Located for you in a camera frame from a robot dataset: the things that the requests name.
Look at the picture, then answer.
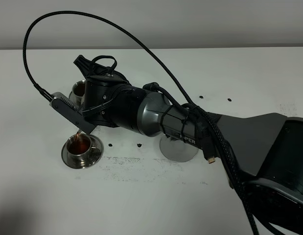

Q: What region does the stainless steel teacup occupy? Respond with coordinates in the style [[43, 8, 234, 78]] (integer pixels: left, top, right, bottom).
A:
[[72, 80, 86, 96], [64, 133, 100, 157]]

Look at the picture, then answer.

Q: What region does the near stainless steel teacup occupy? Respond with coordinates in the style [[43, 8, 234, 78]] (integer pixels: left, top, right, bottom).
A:
[[64, 133, 100, 157]]

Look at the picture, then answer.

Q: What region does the stainless steel saucer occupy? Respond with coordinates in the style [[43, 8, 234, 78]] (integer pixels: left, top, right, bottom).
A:
[[61, 135, 103, 169], [69, 92, 84, 107]]

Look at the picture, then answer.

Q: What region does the far stainless steel saucer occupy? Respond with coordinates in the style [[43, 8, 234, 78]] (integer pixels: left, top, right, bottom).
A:
[[69, 92, 84, 107]]

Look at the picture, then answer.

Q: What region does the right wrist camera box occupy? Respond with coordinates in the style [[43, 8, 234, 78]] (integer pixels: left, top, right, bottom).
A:
[[50, 92, 96, 134]]

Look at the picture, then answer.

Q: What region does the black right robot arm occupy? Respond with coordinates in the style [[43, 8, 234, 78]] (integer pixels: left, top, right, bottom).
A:
[[75, 56, 303, 235]]

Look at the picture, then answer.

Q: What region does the near stainless steel saucer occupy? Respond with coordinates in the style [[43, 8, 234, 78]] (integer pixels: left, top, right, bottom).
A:
[[61, 135, 103, 169]]

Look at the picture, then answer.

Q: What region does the steel teapot saucer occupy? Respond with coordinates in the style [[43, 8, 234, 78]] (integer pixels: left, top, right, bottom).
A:
[[159, 135, 198, 163]]

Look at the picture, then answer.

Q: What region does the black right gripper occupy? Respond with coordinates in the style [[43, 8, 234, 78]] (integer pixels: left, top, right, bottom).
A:
[[74, 55, 131, 126]]

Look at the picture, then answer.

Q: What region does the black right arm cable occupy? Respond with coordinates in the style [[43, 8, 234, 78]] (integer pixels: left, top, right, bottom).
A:
[[22, 10, 260, 235]]

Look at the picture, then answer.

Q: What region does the far stainless steel teacup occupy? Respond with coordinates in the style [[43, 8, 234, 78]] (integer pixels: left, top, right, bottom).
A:
[[72, 80, 86, 96]]

